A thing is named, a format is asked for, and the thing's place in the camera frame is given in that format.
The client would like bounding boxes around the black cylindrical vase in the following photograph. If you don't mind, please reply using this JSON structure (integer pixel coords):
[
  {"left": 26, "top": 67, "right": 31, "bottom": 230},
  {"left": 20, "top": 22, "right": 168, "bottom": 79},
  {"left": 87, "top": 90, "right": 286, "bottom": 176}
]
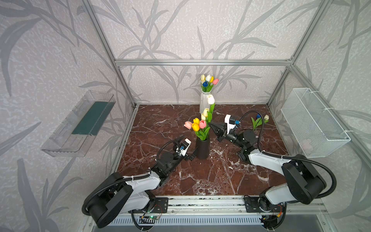
[{"left": 195, "top": 137, "right": 210, "bottom": 160}]

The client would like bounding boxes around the pink yellow tulip bundle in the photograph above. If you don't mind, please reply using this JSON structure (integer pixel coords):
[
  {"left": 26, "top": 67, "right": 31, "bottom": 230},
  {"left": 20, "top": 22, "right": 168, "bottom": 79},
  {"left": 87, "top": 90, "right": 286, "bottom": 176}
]
[{"left": 184, "top": 118, "right": 210, "bottom": 141}]

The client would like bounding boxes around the white ribbed ceramic vase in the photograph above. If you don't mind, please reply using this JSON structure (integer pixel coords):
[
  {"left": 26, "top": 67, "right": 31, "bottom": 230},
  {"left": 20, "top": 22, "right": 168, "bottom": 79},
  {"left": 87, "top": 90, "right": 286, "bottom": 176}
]
[{"left": 199, "top": 91, "right": 211, "bottom": 114}]

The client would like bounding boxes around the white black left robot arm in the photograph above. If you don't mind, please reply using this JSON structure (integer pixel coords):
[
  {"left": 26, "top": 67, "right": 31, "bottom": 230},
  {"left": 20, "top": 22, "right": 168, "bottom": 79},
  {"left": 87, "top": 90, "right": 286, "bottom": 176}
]
[{"left": 82, "top": 136, "right": 195, "bottom": 228}]

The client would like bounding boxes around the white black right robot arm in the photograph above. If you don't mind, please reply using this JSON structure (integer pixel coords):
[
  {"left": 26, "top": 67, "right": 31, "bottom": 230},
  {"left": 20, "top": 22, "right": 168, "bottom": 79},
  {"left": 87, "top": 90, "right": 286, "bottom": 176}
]
[{"left": 210, "top": 115, "right": 337, "bottom": 210}]

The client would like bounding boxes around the tulip bunch on table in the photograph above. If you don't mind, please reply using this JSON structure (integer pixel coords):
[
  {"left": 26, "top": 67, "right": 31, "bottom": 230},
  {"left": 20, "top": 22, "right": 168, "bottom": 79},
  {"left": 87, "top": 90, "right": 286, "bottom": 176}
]
[{"left": 251, "top": 114, "right": 270, "bottom": 130}]

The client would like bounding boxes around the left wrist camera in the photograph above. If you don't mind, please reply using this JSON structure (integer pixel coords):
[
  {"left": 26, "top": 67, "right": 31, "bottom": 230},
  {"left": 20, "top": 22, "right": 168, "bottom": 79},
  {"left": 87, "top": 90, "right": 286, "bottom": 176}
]
[{"left": 176, "top": 138, "right": 191, "bottom": 158}]

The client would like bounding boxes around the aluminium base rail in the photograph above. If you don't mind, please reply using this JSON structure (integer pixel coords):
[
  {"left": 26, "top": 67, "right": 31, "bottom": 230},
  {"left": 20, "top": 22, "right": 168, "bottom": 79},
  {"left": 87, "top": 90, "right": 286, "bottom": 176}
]
[{"left": 83, "top": 195, "right": 327, "bottom": 217}]

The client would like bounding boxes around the aluminium frame profile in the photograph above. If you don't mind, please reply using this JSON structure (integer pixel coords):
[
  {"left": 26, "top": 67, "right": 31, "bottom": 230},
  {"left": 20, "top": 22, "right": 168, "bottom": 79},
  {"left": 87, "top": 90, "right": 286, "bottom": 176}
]
[{"left": 81, "top": 0, "right": 371, "bottom": 180}]

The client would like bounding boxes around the clear plastic wall shelf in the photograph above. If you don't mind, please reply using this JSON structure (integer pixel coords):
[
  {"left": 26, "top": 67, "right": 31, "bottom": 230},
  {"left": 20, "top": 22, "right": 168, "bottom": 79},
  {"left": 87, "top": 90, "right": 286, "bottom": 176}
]
[{"left": 41, "top": 90, "right": 116, "bottom": 158}]

